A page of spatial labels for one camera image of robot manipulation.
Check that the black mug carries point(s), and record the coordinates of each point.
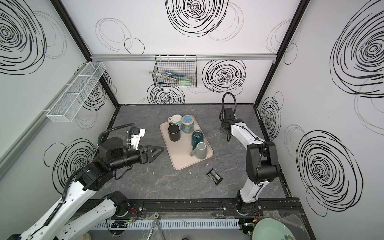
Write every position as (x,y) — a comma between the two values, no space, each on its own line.
(174,132)

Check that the cream white mug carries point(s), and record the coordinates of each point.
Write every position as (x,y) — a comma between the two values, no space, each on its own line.
(175,119)

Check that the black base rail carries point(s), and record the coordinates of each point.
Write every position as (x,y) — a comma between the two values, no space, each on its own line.
(226,207)

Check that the grey mug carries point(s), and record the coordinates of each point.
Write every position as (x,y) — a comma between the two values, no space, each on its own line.
(200,151)

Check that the black wire basket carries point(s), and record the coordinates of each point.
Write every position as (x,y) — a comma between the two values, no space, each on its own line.
(179,64)

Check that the light green plate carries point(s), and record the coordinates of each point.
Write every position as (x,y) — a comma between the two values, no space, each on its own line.
(271,229)

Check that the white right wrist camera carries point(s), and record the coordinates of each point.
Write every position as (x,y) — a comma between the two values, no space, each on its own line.
(134,140)

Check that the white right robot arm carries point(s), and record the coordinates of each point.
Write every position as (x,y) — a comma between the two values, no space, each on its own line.
(117,148)

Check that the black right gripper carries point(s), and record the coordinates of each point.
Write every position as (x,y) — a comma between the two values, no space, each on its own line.
(226,127)

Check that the white wire shelf basket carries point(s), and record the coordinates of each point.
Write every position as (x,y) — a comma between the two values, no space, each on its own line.
(83,92)

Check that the beige plastic tray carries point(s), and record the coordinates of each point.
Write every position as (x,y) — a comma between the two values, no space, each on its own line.
(179,151)

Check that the black snack packet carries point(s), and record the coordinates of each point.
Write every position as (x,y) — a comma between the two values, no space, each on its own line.
(214,176)

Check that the blue butterfly mug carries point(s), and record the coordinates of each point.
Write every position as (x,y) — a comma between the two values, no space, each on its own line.
(188,124)

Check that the dark green mug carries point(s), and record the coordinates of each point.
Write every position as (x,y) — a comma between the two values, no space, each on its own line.
(197,137)

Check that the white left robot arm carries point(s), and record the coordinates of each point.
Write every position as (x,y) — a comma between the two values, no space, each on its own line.
(262,164)

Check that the white slotted cable duct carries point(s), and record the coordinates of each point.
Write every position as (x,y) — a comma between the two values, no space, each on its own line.
(193,224)

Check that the utensils in wire basket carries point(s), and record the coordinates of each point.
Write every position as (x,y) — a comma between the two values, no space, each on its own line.
(171,78)

